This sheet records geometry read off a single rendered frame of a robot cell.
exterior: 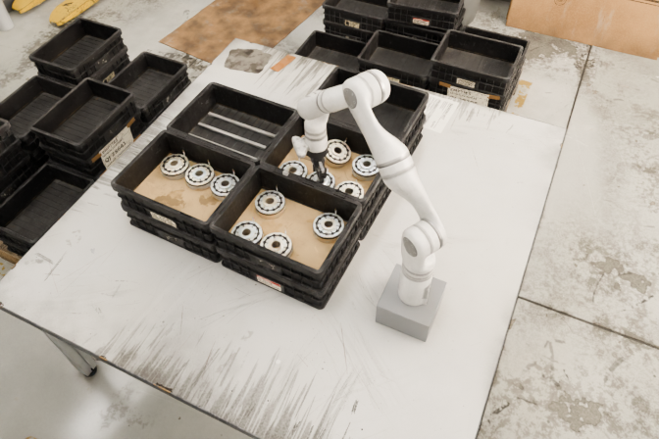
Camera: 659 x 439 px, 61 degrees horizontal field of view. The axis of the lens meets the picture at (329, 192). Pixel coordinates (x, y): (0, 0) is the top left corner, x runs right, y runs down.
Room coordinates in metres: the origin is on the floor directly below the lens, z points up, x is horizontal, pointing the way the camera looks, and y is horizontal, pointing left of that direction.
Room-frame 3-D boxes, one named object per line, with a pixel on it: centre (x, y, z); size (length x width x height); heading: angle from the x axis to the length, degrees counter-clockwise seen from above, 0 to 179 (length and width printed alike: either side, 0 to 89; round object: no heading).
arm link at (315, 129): (1.33, 0.03, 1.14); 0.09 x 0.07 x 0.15; 128
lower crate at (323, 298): (1.10, 0.14, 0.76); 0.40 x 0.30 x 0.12; 61
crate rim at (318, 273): (1.10, 0.14, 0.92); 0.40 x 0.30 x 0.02; 61
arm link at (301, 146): (1.32, 0.06, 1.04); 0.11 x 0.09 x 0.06; 106
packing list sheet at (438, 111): (1.84, -0.38, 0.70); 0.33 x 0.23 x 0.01; 63
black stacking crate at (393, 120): (1.62, -0.15, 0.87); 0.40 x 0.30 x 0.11; 61
